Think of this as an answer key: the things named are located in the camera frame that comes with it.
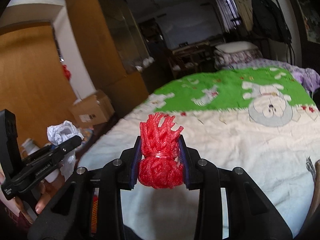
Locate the white plastic bag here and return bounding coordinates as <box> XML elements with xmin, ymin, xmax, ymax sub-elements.
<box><xmin>47</xmin><ymin>120</ymin><xmax>85</xmax><ymax>181</ymax></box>

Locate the red foam net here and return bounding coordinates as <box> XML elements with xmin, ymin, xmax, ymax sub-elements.
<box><xmin>138</xmin><ymin>113</ymin><xmax>184</xmax><ymax>189</ymax></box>

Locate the red trash basket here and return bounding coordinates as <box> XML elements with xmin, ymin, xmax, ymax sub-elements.
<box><xmin>91</xmin><ymin>195</ymin><xmax>98</xmax><ymax>234</ymax></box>

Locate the person left hand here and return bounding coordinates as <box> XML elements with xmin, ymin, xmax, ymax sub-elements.
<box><xmin>15</xmin><ymin>179</ymin><xmax>61</xmax><ymax>224</ymax></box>

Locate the white thermos jug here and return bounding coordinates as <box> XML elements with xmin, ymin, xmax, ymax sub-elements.
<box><xmin>21</xmin><ymin>138</ymin><xmax>40</xmax><ymax>158</ymax></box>

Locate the brown cardboard box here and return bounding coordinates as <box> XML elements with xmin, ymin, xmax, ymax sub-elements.
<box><xmin>69</xmin><ymin>90</ymin><xmax>115</xmax><ymax>128</ymax></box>

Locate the red hanging ornament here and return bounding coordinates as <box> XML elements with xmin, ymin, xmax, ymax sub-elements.
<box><xmin>62</xmin><ymin>64</ymin><xmax>72</xmax><ymax>81</ymax></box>

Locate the wooden wardrobe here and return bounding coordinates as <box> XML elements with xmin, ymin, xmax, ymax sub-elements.
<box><xmin>65</xmin><ymin>0</ymin><xmax>149</xmax><ymax>117</ymax></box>

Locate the folded floral blanket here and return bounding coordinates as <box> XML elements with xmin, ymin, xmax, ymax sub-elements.
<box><xmin>214</xmin><ymin>49</ymin><xmax>263</xmax><ymax>67</ymax></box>

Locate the white pillow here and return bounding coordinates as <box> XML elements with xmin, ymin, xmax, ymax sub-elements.
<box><xmin>215</xmin><ymin>41</ymin><xmax>259</xmax><ymax>54</ymax></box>

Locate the purple bedsheet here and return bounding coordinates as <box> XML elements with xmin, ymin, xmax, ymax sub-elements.
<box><xmin>224</xmin><ymin>57</ymin><xmax>320</xmax><ymax>93</ymax></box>

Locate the black coat on rack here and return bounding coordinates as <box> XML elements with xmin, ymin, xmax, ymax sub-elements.
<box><xmin>251</xmin><ymin>0</ymin><xmax>292</xmax><ymax>44</ymax></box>

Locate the framed landscape painting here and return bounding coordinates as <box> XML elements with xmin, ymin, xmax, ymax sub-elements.
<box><xmin>293</xmin><ymin>0</ymin><xmax>319</xmax><ymax>44</ymax></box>

